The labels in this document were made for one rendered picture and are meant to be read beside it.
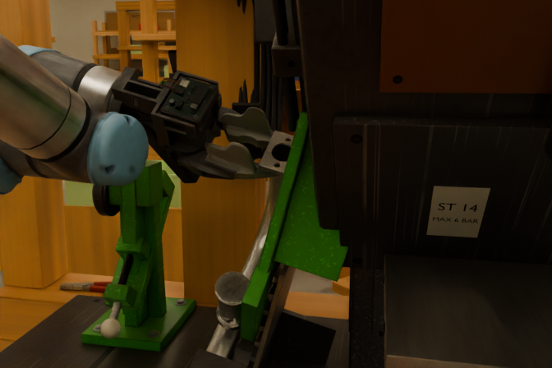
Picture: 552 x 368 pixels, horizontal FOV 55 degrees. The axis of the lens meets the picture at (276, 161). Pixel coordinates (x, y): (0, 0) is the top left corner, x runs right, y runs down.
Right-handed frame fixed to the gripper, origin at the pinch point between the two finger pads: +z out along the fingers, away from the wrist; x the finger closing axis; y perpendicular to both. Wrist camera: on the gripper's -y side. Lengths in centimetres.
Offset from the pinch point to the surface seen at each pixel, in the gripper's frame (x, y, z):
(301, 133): -4.2, 12.7, 3.5
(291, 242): -11.3, 3.7, 5.5
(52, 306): -17, -44, -36
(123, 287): -15.1, -21.9, -17.5
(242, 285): -15.9, -0.2, 1.9
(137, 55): 559, -675, -446
